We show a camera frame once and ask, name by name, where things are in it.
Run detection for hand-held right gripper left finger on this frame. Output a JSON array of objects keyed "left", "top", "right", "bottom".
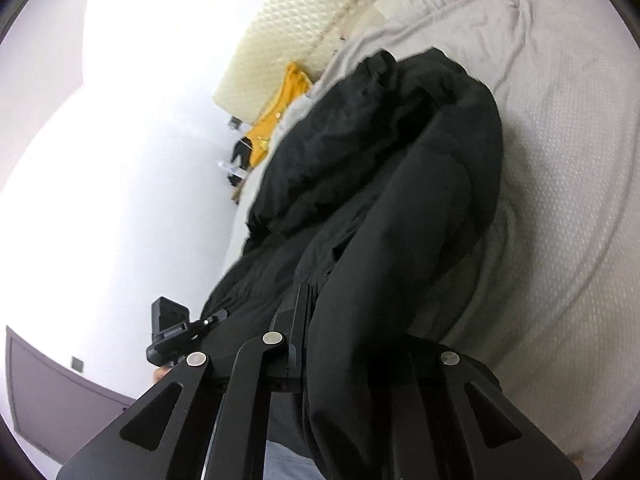
[{"left": 56, "top": 284, "right": 312, "bottom": 480}]

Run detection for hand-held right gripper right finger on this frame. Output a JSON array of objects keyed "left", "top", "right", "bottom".
[{"left": 395, "top": 336, "right": 585, "bottom": 480}]

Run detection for black puffer jacket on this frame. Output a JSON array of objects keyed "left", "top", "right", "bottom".
[{"left": 197, "top": 47, "right": 503, "bottom": 480}]

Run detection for blue denim jeans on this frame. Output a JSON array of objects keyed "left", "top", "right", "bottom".
[{"left": 264, "top": 439, "right": 323, "bottom": 480}]

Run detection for grey door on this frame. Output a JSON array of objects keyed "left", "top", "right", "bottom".
[{"left": 5, "top": 325, "right": 136, "bottom": 461}]

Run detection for black bag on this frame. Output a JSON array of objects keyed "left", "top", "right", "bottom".
[{"left": 231, "top": 136, "right": 255, "bottom": 171}]

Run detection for yellow pillow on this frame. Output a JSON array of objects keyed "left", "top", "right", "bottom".
[{"left": 248, "top": 61, "right": 313, "bottom": 168}]

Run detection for bed with grey duvet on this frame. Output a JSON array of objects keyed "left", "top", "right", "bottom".
[{"left": 227, "top": 0, "right": 640, "bottom": 476}]

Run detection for cream quilted headboard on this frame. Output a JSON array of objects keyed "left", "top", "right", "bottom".
[{"left": 214, "top": 0, "right": 436, "bottom": 123}]

